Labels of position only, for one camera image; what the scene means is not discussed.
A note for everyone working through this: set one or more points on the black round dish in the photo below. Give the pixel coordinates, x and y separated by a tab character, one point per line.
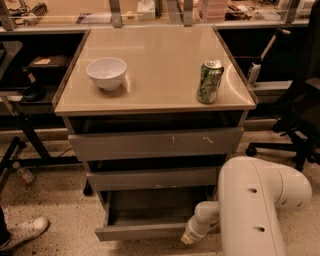
32	94

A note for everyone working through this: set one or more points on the grey top drawer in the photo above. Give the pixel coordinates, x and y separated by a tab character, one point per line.
156	144

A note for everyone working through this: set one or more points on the green soda can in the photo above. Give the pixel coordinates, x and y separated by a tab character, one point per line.
210	80

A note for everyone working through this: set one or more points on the grey drawer cabinet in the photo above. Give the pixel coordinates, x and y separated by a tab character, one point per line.
159	92

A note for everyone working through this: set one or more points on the white bowl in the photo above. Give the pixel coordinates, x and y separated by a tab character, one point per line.
107	73

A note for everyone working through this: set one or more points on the grey drawer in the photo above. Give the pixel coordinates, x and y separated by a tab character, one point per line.
150	213
156	144
154	178

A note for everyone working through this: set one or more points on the pink stacked trays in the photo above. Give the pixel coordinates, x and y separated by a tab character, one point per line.
212	10

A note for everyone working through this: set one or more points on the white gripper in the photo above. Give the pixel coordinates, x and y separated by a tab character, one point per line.
194	227

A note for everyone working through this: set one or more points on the grey middle drawer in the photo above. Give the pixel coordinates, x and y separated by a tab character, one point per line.
154	178

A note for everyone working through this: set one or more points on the grey bottom drawer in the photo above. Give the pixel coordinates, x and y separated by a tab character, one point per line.
150	213

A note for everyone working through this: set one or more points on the plastic water bottle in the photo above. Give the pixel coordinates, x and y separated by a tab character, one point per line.
23	173

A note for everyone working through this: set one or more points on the black box with label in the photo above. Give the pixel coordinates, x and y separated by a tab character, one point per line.
49	66

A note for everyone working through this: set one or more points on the black desk frame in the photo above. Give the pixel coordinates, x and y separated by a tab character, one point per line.
45	159

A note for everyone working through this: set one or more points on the white sneaker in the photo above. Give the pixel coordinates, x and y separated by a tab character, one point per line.
24	232

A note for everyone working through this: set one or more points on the black office chair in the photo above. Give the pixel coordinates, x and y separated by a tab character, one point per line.
300	104

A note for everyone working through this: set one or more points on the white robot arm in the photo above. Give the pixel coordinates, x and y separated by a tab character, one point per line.
250	192

